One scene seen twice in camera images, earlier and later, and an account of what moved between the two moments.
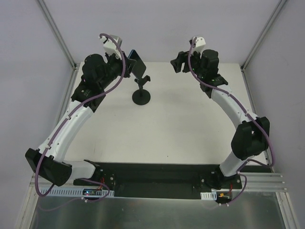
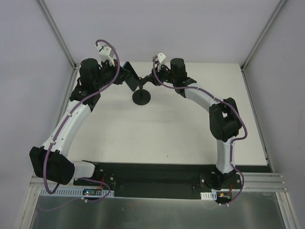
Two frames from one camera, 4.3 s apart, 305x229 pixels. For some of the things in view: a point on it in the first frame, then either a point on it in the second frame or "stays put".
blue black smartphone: x=139 y=67 -> x=132 y=78
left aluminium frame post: x=56 y=32 stays put
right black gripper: x=185 y=62 -> x=157 y=76
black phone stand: x=141 y=97 stays put
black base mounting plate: x=159 y=181 stays put
